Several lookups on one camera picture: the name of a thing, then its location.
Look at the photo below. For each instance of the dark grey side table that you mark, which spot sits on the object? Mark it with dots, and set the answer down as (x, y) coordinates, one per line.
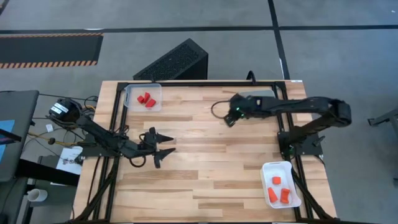
(21, 112)

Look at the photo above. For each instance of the small white label tag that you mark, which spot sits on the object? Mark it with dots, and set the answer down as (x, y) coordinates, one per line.
(49, 128)

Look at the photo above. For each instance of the orange cube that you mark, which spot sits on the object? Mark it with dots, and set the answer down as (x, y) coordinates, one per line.
(277, 180)

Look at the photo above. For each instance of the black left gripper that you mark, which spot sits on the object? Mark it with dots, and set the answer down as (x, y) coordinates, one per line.
(151, 146)

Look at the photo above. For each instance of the orange arch block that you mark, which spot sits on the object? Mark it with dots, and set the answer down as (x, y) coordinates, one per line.
(285, 196)

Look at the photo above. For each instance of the white paper sheet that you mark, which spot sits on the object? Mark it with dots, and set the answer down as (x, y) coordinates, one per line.
(70, 161)

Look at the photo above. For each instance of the red rectangular block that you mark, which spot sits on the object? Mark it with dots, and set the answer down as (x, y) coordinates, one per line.
(147, 96)

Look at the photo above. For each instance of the black perforated computer case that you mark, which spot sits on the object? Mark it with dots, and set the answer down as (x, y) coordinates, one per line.
(174, 60)

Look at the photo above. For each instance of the orange rectangular block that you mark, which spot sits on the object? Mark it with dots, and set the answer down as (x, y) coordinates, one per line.
(272, 195)

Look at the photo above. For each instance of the clear plastic bin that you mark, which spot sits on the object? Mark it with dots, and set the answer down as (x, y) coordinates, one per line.
(133, 105)

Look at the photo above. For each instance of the black hazard-striped floor mat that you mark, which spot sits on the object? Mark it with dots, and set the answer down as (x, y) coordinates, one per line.
(46, 49)

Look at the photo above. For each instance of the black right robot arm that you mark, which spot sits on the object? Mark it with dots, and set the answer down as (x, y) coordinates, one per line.
(311, 104)

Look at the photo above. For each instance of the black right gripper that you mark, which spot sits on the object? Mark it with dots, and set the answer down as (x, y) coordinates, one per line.
(245, 105)

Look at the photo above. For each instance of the black stand leg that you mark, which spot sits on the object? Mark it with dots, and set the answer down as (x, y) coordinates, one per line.
(384, 119)

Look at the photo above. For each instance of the black table frame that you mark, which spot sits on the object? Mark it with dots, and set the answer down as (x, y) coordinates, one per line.
(192, 84)

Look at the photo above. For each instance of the white cup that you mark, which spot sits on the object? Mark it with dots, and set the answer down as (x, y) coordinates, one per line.
(37, 195)

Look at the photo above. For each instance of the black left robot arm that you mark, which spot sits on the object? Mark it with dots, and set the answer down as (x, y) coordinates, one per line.
(99, 135)

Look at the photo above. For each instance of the red wedge block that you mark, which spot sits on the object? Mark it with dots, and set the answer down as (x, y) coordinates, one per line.
(151, 103)

